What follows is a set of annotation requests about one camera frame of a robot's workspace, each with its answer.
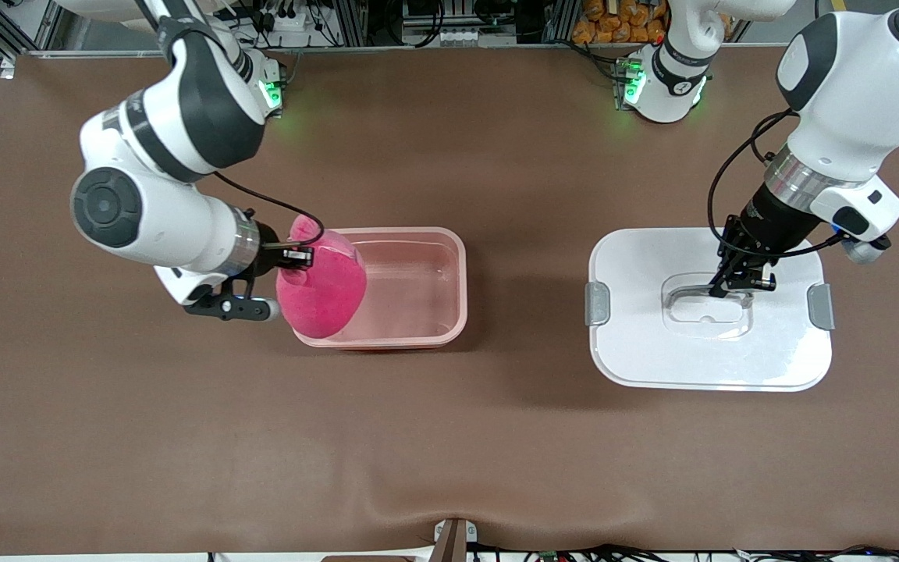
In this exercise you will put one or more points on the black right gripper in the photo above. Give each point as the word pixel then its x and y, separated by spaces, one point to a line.
pixel 268 241

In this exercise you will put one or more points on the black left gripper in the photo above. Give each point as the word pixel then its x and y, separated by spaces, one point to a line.
pixel 775 217

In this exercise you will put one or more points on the pink plush toy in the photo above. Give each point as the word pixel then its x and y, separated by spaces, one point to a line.
pixel 325 297

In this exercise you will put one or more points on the white box lid grey latches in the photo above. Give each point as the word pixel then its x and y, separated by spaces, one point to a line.
pixel 652 351

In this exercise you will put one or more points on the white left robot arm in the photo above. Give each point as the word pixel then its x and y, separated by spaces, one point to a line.
pixel 847 94

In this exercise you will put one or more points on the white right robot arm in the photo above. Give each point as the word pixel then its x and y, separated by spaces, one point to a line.
pixel 168 226

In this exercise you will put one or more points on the pink translucent plastic box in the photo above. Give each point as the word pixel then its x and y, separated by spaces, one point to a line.
pixel 418 297

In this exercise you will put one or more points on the white power strip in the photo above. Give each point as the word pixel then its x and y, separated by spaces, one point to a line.
pixel 293 23

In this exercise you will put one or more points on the brown table mat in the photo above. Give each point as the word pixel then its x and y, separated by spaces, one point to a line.
pixel 496 437

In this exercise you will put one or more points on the orange snack bags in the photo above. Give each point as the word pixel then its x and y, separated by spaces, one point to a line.
pixel 621 23

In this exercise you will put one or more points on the aluminium camera mount beam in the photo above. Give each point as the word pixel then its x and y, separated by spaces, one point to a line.
pixel 453 542

